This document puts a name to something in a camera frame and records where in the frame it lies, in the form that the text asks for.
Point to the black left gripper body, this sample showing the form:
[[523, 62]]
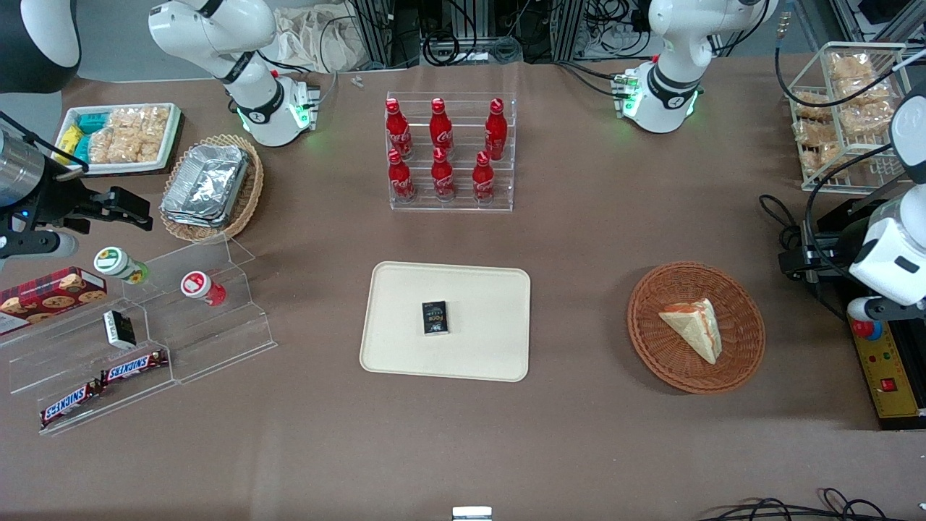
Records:
[[827, 253]]

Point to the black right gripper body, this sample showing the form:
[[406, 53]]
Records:
[[59, 202]]

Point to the triangular sandwich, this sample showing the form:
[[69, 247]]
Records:
[[694, 327]]

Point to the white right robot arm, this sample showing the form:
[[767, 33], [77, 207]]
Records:
[[255, 94]]

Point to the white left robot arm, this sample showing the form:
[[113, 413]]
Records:
[[673, 79]]

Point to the white rectangular snack tray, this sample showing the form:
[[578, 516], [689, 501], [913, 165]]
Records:
[[170, 145]]

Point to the oval light wicker basket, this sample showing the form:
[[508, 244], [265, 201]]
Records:
[[246, 206]]

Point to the round brown wicker basket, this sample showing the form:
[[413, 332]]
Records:
[[676, 362]]

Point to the beige plastic serving tray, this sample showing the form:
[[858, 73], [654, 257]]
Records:
[[477, 340]]

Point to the green capped drink bottle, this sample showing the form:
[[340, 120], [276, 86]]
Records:
[[116, 263]]

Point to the grey cylindrical wrist attachment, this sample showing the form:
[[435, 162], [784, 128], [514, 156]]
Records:
[[43, 246]]

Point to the clear rice cracker pack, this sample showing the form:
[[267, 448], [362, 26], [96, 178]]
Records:
[[141, 117], [137, 147], [101, 147]]

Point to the teal snack packet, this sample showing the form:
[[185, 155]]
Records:
[[92, 122], [82, 148]]

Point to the yellow snack packet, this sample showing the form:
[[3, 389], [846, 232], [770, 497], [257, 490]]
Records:
[[67, 139]]

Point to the stack of foil trays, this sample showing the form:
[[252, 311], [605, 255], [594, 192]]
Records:
[[206, 184]]

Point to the red emergency stop button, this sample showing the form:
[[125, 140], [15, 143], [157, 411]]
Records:
[[867, 329]]

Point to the clear bagged pastry pack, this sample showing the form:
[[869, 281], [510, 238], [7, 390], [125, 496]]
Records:
[[857, 72], [821, 158], [814, 132], [812, 105], [868, 116]]

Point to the red cookie box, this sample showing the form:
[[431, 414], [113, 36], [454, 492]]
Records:
[[51, 297]]

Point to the red capped drink bottle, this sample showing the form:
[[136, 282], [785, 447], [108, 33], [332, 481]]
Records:
[[201, 287]]

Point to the small black white box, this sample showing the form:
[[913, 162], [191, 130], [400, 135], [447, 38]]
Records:
[[119, 329]]

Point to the snickers chocolate bar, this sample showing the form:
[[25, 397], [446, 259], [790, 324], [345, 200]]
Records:
[[66, 403], [134, 367]]

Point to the clear acrylic stepped display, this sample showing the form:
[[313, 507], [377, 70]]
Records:
[[217, 340]]

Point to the yellow control box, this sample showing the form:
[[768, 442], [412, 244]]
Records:
[[893, 405]]

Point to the beige cloth bag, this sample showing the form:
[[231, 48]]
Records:
[[318, 40]]

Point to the red cola bottle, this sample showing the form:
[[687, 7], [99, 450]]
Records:
[[398, 130], [401, 179], [495, 130], [483, 181], [443, 177], [440, 129]]

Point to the small black card box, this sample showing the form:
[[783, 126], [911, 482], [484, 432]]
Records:
[[435, 318]]

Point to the clear acrylic bottle rack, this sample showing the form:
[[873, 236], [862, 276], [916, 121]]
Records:
[[463, 181]]

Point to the small white edge device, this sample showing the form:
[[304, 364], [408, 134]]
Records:
[[472, 514]]

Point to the aluminium frame post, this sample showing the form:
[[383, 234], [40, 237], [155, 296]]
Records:
[[569, 29], [383, 32]]

